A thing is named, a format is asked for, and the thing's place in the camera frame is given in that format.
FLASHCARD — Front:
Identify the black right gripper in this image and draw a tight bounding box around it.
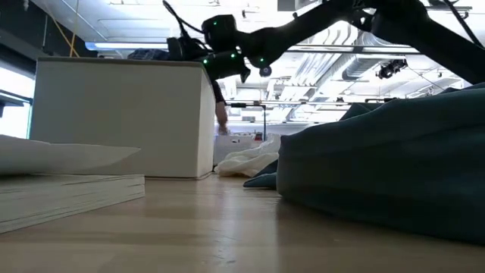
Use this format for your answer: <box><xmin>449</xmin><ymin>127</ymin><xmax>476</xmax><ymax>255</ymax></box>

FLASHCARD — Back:
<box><xmin>166</xmin><ymin>36</ymin><xmax>208</xmax><ymax>62</ymax></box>

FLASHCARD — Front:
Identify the dark blue garment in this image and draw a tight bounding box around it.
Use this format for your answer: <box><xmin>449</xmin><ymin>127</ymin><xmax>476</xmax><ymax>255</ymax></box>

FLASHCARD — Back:
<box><xmin>127</xmin><ymin>48</ymin><xmax>170</xmax><ymax>61</ymax></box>

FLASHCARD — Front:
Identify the white garment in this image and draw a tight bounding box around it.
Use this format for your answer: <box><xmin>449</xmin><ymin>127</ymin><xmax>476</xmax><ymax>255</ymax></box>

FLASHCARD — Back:
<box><xmin>214</xmin><ymin>136</ymin><xmax>282</xmax><ymax>178</ymax></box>

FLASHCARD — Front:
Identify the teal garment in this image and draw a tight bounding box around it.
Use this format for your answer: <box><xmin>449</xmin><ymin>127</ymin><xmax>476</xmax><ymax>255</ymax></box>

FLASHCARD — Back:
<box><xmin>242</xmin><ymin>82</ymin><xmax>485</xmax><ymax>246</ymax></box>

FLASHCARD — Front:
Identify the person's forearm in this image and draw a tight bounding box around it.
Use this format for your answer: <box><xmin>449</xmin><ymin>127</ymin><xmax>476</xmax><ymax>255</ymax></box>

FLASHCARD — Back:
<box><xmin>211</xmin><ymin>79</ymin><xmax>230</xmax><ymax>136</ymax></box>

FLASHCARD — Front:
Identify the ceiling light strip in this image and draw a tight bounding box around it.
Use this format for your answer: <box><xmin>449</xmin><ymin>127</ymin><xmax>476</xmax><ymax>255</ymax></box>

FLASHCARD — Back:
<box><xmin>84</xmin><ymin>41</ymin><xmax>170</xmax><ymax>52</ymax></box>

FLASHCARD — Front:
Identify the white cardboard box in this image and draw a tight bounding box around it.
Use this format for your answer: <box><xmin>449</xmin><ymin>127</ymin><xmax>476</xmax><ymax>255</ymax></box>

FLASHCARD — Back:
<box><xmin>30</xmin><ymin>56</ymin><xmax>217</xmax><ymax>180</ymax></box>

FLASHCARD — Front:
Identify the white background bin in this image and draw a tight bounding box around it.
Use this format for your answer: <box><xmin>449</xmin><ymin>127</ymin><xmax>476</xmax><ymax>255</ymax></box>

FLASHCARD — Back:
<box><xmin>213</xmin><ymin>134</ymin><xmax>259</xmax><ymax>165</ymax></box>

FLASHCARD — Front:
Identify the white sheet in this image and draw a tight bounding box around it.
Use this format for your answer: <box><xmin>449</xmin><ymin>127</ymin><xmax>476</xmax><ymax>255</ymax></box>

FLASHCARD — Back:
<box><xmin>0</xmin><ymin>134</ymin><xmax>142</xmax><ymax>177</ymax></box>

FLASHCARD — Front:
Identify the stack of white boards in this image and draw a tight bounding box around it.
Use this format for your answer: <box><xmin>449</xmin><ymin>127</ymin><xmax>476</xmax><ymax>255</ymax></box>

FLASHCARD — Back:
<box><xmin>0</xmin><ymin>173</ymin><xmax>146</xmax><ymax>234</ymax></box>

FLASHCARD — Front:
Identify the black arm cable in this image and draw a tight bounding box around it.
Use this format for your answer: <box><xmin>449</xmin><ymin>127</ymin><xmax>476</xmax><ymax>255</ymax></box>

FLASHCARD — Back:
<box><xmin>162</xmin><ymin>0</ymin><xmax>205</xmax><ymax>36</ymax></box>

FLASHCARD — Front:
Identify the black frame post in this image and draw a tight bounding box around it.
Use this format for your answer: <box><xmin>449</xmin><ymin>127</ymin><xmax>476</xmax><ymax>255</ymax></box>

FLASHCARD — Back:
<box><xmin>230</xmin><ymin>102</ymin><xmax>268</xmax><ymax>142</ymax></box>

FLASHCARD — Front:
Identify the yellow cable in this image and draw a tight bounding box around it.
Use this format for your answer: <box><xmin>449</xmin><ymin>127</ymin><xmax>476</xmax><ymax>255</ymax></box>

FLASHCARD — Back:
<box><xmin>52</xmin><ymin>0</ymin><xmax>81</xmax><ymax>58</ymax></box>

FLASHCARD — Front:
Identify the window frame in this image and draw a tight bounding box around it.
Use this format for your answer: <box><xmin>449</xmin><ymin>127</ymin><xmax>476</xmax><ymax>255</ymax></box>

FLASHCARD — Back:
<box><xmin>0</xmin><ymin>60</ymin><xmax>36</xmax><ymax>140</ymax></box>

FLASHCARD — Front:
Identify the black overhead camera rig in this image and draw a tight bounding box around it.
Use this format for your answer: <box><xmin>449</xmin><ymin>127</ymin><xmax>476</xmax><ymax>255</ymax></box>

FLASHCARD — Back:
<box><xmin>376</xmin><ymin>58</ymin><xmax>409</xmax><ymax>80</ymax></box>

